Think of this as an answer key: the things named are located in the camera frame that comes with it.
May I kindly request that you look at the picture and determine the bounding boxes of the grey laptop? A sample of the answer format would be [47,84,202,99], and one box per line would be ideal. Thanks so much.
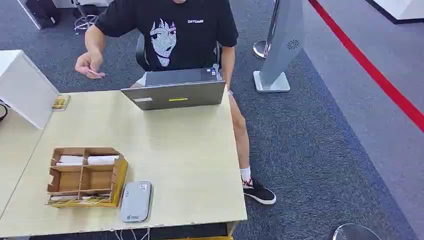
[120,67,227,112]

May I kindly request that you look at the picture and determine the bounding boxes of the chrome stanchion base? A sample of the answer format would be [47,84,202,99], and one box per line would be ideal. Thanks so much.
[252,39,269,61]
[332,223,382,240]

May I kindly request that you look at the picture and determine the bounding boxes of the person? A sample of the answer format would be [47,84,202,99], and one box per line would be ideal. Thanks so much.
[74,0,277,206]

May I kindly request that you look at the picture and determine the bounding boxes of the black office chair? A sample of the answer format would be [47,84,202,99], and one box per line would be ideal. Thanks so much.
[135,33,223,72]

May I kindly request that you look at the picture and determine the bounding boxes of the silver standing kiosk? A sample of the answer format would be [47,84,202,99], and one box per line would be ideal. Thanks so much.
[253,0,305,94]

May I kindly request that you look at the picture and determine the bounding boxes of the white card stack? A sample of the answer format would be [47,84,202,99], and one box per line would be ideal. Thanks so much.
[87,154,120,166]
[55,155,85,167]

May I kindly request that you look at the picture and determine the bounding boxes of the wooden compartment box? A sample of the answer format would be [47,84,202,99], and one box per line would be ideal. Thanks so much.
[45,147,129,209]

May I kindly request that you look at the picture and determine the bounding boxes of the small yellow patterned card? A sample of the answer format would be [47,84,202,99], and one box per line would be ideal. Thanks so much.
[51,95,72,112]

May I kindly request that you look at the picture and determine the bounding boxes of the chrome chair base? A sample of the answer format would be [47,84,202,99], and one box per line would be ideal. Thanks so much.
[73,0,100,36]

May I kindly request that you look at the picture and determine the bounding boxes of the red barrier tape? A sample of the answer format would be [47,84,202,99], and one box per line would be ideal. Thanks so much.
[308,0,424,133]

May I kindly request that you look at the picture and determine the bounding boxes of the white partition box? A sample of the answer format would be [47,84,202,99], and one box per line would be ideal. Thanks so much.
[0,49,60,130]

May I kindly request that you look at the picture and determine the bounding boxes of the white cable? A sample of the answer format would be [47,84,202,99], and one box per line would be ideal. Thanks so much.
[114,227,151,240]

